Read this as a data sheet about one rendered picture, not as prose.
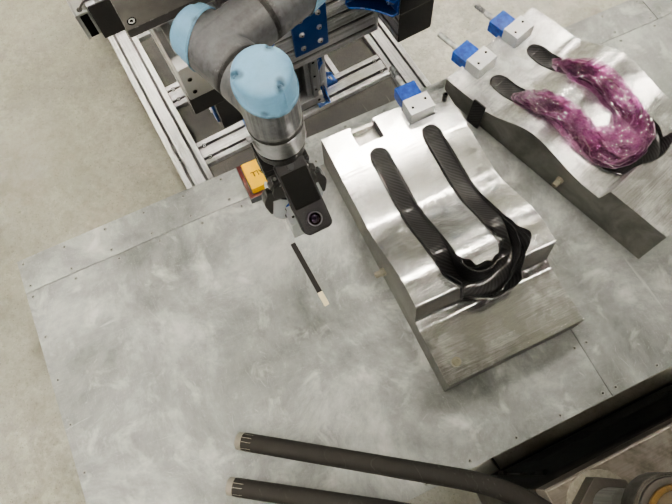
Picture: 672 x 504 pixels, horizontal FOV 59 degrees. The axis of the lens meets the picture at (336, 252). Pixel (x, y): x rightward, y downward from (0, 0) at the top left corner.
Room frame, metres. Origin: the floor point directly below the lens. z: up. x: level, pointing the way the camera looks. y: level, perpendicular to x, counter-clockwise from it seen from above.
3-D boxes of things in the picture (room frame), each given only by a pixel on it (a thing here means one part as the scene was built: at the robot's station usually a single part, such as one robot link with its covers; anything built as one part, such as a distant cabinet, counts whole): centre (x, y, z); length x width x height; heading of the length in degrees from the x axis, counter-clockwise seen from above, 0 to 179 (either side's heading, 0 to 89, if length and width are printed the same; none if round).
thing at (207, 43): (0.53, 0.11, 1.25); 0.11 x 0.11 x 0.08; 38
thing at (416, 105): (0.67, -0.17, 0.89); 0.13 x 0.05 x 0.05; 18
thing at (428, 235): (0.41, -0.21, 0.92); 0.35 x 0.16 x 0.09; 18
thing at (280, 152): (0.44, 0.06, 1.17); 0.08 x 0.08 x 0.05
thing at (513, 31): (0.84, -0.39, 0.86); 0.13 x 0.05 x 0.05; 36
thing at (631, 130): (0.59, -0.51, 0.90); 0.26 x 0.18 x 0.08; 36
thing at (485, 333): (0.40, -0.20, 0.87); 0.50 x 0.26 x 0.14; 18
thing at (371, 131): (0.60, -0.08, 0.87); 0.05 x 0.05 x 0.04; 18
